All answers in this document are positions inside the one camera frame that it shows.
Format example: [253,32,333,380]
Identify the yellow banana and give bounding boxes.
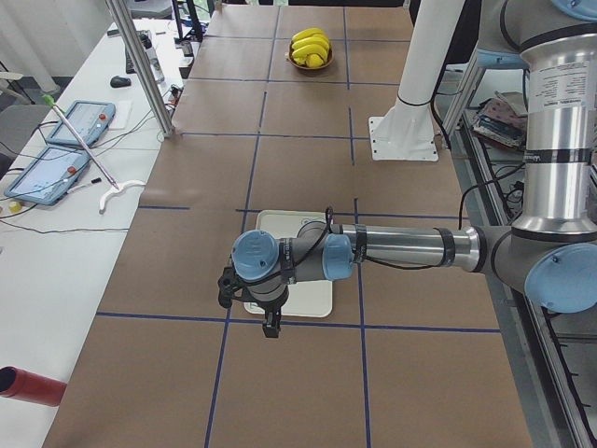
[291,27,327,43]
[292,44,328,63]
[292,34,330,51]

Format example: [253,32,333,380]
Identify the white rectangular plate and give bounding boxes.
[256,210,333,318]

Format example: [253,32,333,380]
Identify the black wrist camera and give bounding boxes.
[217,266,245,309]

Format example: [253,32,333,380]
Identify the upper blue teach pendant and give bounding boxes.
[46,100,116,147]

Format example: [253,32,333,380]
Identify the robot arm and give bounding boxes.
[218,1,596,338]

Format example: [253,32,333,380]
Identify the black computer mouse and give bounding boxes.
[110,76,132,89]

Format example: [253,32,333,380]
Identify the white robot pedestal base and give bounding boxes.
[368,0,465,161]

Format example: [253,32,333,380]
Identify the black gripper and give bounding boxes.
[246,279,285,338]

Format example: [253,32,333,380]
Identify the silver reach stick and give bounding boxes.
[42,94,146,215]

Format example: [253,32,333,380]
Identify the brown wicker basket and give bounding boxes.
[287,44,333,70]

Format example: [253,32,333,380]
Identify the aluminium frame post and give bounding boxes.
[105,0,174,138]

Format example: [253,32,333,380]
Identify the blue teach pendant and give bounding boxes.
[46,100,116,147]
[5,145,90,205]

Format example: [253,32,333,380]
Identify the stack of books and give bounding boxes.
[471,91,528,148]

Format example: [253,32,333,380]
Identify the lower blue teach pendant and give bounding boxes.
[5,145,90,205]

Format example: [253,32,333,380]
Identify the clear water bottle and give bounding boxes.
[139,33,165,84]

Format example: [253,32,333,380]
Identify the red cylinder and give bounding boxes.
[1,366,67,407]

